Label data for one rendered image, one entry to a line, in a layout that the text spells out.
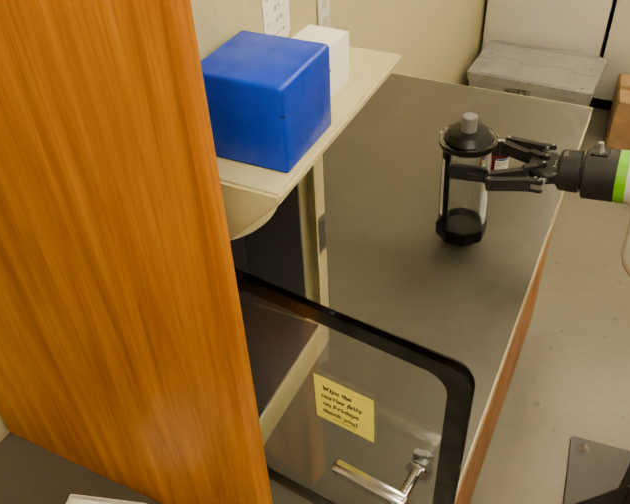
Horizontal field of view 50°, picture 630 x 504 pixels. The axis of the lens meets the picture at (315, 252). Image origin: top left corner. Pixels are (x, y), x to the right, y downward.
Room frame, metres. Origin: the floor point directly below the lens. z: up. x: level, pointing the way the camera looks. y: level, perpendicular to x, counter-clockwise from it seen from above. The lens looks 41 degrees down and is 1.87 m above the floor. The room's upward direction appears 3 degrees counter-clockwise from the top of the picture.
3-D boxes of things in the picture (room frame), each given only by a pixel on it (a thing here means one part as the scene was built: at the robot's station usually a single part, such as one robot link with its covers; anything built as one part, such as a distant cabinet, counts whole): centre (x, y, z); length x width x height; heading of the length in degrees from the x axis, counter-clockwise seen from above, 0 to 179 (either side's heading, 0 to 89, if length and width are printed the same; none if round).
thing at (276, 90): (0.60, 0.04, 1.56); 0.10 x 0.10 x 0.09; 62
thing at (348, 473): (0.40, -0.06, 1.20); 0.10 x 0.05 x 0.03; 55
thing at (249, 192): (0.67, 0.01, 1.46); 0.32 x 0.12 x 0.10; 152
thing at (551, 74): (3.12, -1.16, 0.17); 0.60 x 0.42 x 0.33; 60
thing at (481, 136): (1.09, -0.30, 1.21); 0.09 x 0.09 x 0.07
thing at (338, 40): (0.71, -0.02, 1.54); 0.05 x 0.05 x 0.06; 58
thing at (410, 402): (0.47, -0.01, 1.19); 0.30 x 0.01 x 0.40; 55
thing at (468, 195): (1.09, -0.30, 1.09); 0.11 x 0.11 x 0.21
